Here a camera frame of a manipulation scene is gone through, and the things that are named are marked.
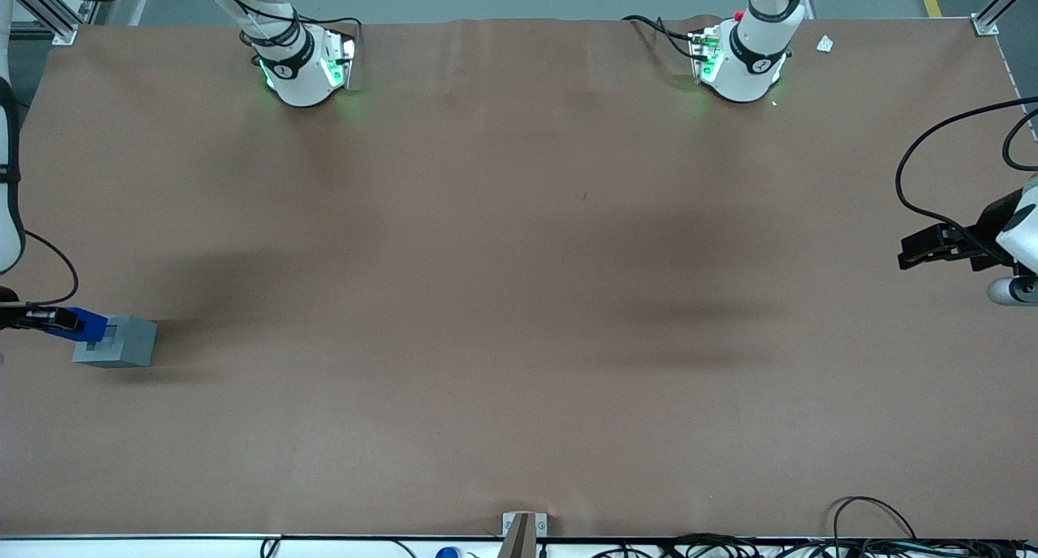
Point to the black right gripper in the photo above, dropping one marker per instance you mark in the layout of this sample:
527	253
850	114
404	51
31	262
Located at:
32	318

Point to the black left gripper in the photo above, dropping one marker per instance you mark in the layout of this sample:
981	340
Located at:
984	230

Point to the blue plastic part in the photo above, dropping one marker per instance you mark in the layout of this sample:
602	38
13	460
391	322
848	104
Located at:
93	327

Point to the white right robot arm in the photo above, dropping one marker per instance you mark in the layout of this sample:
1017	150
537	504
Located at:
302	78

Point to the gray square base block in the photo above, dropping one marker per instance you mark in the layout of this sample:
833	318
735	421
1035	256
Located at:
130	343

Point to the white paper scrap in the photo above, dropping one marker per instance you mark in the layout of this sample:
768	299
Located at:
825	44

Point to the brown table cover sheet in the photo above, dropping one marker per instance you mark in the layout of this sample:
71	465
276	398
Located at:
519	298

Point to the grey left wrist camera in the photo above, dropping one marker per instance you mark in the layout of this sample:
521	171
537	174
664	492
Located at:
1012	290

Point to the aluminium frame corner post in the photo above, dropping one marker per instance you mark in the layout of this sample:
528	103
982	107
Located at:
985	24
58	29

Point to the silver metal bracket plate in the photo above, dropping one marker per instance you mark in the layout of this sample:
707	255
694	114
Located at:
509	522

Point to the brown camera mount post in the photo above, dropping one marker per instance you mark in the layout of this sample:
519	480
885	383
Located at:
519	542

